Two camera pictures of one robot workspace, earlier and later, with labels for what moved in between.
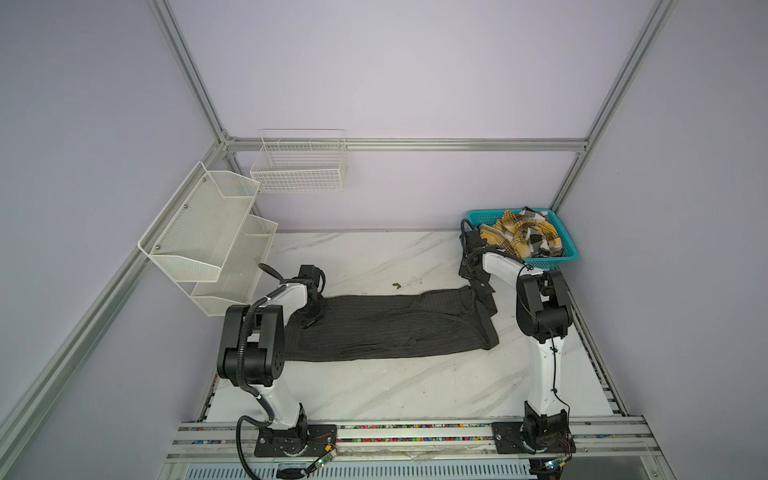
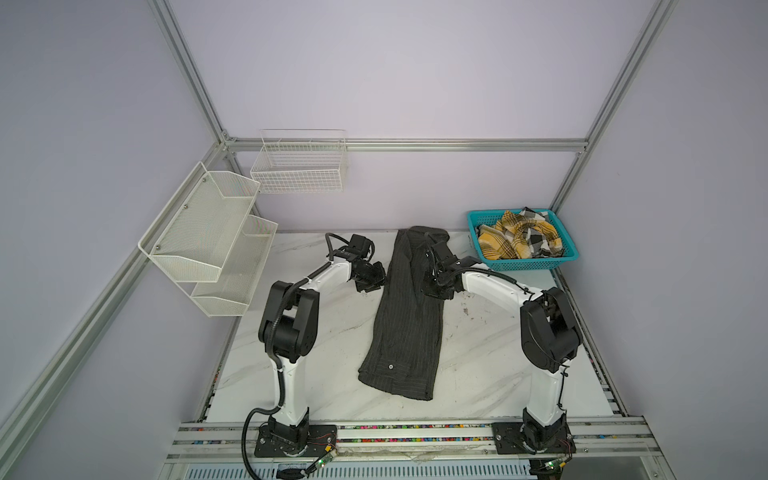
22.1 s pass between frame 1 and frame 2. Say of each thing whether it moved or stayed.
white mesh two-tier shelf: stayed
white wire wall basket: stayed
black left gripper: moved
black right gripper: moved
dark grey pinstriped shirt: moved
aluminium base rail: stayed
